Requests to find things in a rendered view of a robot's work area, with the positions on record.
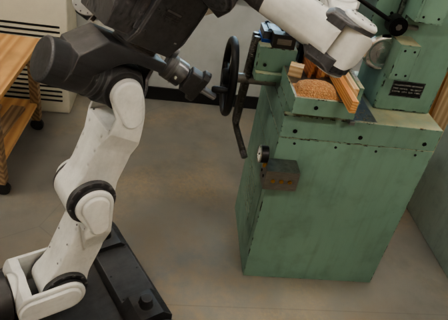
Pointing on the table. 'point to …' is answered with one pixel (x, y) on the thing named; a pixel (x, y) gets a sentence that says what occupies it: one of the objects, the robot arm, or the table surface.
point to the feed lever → (397, 23)
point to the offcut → (296, 69)
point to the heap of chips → (315, 89)
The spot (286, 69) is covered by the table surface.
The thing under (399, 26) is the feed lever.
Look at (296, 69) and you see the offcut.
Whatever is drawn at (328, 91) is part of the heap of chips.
